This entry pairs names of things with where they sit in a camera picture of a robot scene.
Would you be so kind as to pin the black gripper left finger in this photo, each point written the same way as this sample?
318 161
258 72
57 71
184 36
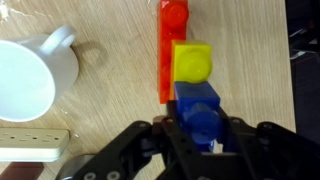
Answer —
140 153

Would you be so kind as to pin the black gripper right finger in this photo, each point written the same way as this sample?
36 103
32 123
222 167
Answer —
273 153

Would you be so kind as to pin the blue-yellow building block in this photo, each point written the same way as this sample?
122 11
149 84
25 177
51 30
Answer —
193 66

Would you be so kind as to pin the orange building block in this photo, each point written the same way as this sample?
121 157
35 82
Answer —
173 20

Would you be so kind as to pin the cream power strip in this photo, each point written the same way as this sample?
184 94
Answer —
30 143

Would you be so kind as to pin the white ceramic mug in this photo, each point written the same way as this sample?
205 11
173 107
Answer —
30 80

